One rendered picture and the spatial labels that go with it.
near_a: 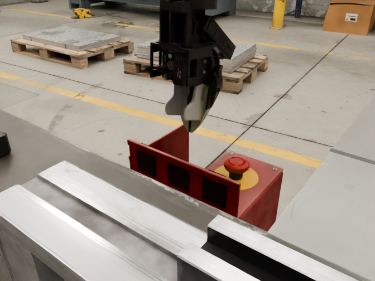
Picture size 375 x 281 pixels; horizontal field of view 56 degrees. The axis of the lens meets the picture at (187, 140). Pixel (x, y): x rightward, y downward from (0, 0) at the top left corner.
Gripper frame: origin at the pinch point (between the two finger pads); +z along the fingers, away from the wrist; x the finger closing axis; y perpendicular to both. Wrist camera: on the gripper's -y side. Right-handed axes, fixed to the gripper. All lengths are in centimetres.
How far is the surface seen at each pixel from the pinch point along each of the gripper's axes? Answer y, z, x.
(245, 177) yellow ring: 0.9, 5.8, 11.2
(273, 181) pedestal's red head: -1.7, 6.2, 14.9
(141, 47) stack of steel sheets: -206, 42, -207
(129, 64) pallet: -196, 58, -213
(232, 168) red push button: 3.5, 3.5, 10.2
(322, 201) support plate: 31.2, -13.6, 28.9
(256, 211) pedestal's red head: 3.8, 8.8, 15.1
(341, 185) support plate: 29.4, -13.7, 29.2
